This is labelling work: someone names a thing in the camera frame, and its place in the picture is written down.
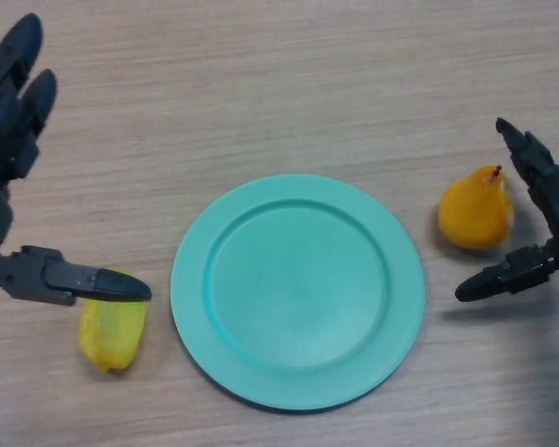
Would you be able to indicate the yellow green starfruit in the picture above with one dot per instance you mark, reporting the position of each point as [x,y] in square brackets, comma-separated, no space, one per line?
[112,335]

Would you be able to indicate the yellow pear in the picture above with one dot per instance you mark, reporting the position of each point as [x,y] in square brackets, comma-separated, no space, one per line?
[473,214]

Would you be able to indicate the green round plate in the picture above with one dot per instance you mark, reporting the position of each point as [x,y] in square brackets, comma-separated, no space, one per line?
[298,298]

